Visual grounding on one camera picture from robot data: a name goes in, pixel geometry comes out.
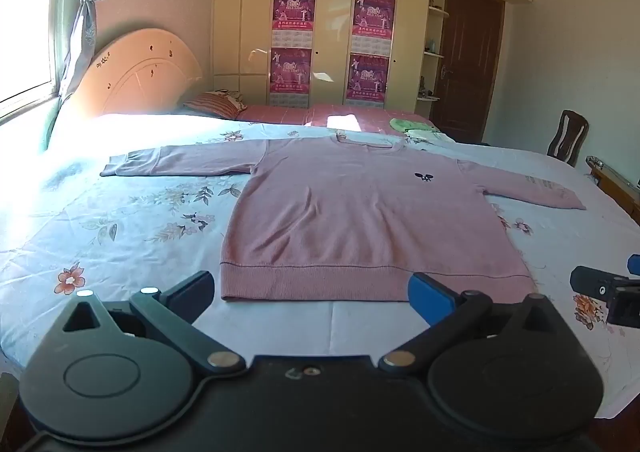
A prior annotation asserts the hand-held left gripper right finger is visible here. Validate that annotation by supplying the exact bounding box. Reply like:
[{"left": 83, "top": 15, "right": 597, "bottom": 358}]
[{"left": 378, "top": 273, "right": 577, "bottom": 377}]

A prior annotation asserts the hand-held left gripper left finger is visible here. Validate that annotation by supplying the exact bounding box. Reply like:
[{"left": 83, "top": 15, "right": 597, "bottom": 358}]
[{"left": 60, "top": 271, "right": 248, "bottom": 376}]

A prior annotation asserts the pink sweater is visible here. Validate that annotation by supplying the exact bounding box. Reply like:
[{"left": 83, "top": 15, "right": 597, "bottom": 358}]
[{"left": 100, "top": 134, "right": 587, "bottom": 304}]

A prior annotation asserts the wooden side table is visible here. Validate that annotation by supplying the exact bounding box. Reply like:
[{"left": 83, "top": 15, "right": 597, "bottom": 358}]
[{"left": 585, "top": 155, "right": 640, "bottom": 226}]

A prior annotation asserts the floral bedsheet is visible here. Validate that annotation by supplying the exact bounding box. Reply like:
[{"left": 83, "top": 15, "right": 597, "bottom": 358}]
[{"left": 0, "top": 112, "right": 640, "bottom": 420}]

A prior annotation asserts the dark wooden chair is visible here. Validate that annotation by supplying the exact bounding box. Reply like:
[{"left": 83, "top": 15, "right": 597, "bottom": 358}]
[{"left": 546, "top": 109, "right": 590, "bottom": 168}]

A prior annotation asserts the white folded cloth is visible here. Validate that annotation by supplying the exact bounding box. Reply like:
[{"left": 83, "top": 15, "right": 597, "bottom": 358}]
[{"left": 404, "top": 128, "right": 457, "bottom": 144}]

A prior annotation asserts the green folded cloth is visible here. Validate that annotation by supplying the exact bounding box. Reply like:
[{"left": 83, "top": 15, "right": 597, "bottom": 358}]
[{"left": 389, "top": 117, "right": 432, "bottom": 134}]

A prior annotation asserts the striped pillow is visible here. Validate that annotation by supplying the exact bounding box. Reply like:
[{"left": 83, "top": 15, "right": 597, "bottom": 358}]
[{"left": 182, "top": 90, "right": 249, "bottom": 121}]

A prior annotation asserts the pink bedsheet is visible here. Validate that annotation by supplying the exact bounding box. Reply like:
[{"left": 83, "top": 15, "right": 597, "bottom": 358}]
[{"left": 234, "top": 102, "right": 442, "bottom": 136}]

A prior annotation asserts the cream wooden headboard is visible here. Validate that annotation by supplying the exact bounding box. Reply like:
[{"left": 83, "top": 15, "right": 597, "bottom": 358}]
[{"left": 60, "top": 28, "right": 204, "bottom": 119}]

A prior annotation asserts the brown wooden door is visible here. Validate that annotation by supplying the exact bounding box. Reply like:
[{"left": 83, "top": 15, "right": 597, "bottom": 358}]
[{"left": 432, "top": 0, "right": 506, "bottom": 144}]

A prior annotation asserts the cream corner shelf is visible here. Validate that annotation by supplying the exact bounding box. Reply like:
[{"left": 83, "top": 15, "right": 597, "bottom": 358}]
[{"left": 415, "top": 0, "right": 449, "bottom": 116}]

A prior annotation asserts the cream wardrobe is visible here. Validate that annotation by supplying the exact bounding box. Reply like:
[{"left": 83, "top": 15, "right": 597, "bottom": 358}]
[{"left": 212, "top": 0, "right": 534, "bottom": 109}]

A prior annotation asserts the light patterned curtain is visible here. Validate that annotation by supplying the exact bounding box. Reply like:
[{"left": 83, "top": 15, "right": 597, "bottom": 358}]
[{"left": 46, "top": 0, "right": 107, "bottom": 145}]

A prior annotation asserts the window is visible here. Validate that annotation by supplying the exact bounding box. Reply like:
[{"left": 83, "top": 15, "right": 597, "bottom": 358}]
[{"left": 0, "top": 0, "right": 65, "bottom": 122}]

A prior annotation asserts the purple wall poster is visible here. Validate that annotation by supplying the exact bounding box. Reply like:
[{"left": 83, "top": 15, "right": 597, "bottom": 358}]
[
  {"left": 351, "top": 0, "right": 397, "bottom": 57},
  {"left": 345, "top": 52, "right": 390, "bottom": 109},
  {"left": 268, "top": 47, "right": 314, "bottom": 108},
  {"left": 272, "top": 0, "right": 317, "bottom": 49}
]

